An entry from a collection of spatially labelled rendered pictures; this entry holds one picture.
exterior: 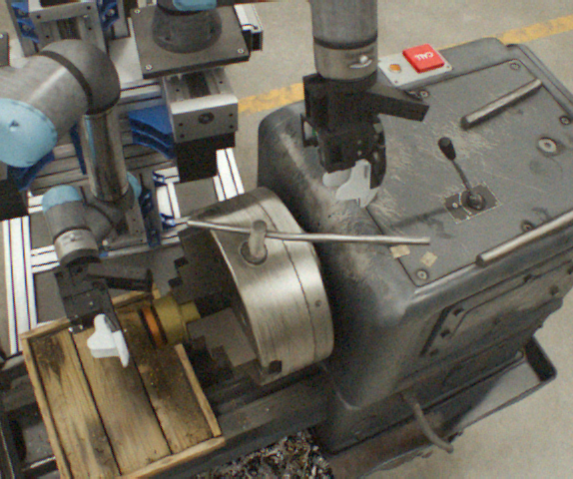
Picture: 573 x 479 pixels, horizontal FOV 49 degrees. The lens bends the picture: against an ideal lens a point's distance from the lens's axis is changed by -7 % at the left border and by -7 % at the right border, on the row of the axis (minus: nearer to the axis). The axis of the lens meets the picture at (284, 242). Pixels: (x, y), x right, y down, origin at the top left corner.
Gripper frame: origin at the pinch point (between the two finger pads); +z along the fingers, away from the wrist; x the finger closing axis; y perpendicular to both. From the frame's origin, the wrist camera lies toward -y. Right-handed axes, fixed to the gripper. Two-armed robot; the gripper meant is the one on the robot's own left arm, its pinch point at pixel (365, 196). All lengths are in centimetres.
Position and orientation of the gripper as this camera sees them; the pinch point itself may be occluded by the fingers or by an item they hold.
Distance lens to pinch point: 91.9
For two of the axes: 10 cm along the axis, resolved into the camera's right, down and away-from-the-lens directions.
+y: -9.0, 3.4, -2.6
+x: 4.2, 5.8, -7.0
